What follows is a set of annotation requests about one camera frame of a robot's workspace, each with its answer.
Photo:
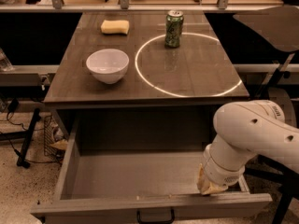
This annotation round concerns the clear plastic bottle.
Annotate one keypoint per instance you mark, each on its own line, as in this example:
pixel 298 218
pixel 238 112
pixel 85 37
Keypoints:
pixel 5 64

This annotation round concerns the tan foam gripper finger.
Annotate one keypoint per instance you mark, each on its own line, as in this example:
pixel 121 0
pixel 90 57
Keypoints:
pixel 205 186

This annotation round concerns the wire mesh basket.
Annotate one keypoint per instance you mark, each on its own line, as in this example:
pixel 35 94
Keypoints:
pixel 55 143

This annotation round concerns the yellow sponge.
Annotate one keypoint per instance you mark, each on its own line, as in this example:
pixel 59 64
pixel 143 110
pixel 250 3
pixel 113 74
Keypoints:
pixel 115 27

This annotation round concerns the green soda can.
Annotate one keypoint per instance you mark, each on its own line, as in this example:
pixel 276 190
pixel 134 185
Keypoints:
pixel 174 24

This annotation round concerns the grey top drawer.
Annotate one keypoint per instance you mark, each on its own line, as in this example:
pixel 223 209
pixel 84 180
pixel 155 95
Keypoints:
pixel 128 168

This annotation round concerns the black metal stand leg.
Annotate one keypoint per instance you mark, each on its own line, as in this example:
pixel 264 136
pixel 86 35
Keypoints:
pixel 26 136

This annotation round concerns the white ceramic bowl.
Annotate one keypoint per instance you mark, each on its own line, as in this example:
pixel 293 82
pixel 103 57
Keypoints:
pixel 108 65

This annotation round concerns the black office chair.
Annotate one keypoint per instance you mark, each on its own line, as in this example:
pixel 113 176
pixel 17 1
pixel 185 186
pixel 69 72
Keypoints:
pixel 279 26

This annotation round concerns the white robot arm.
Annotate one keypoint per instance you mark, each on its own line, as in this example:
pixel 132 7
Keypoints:
pixel 243 131

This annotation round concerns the grey drawer cabinet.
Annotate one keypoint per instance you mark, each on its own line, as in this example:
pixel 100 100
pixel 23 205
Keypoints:
pixel 197 77

